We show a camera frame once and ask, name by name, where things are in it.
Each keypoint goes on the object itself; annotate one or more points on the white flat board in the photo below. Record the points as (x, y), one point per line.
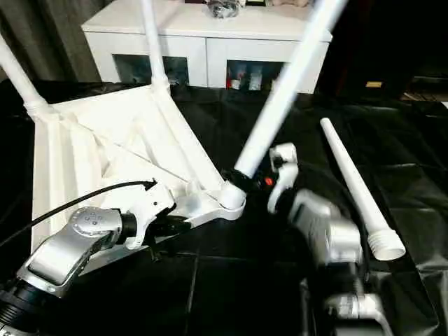
(445, 105)

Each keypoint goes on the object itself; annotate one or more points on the dark picture frame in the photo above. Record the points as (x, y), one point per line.
(256, 3)

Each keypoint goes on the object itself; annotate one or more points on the white plastic table top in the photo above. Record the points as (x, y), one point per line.
(105, 157)

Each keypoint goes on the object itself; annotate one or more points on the grey curtain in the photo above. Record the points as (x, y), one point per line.
(38, 38)

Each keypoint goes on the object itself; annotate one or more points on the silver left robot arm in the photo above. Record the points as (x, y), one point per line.
(70, 241)

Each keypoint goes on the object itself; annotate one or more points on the small white bottle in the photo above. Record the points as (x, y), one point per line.
(235, 83)
(274, 84)

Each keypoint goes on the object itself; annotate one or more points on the white plastic table leg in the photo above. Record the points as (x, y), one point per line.
(287, 87)
(21, 84)
(353, 189)
(155, 45)

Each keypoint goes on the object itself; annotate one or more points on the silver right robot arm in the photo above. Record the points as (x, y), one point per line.
(329, 231)

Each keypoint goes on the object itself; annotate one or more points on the small tan box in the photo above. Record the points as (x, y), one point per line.
(374, 84)

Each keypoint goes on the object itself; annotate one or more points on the black plastic cover mat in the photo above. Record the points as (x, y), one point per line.
(245, 280)

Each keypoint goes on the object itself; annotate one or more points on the white sideboard with glass doors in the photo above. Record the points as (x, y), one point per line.
(217, 42)

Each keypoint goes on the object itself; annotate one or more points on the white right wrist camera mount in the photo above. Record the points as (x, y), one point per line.
(283, 175)

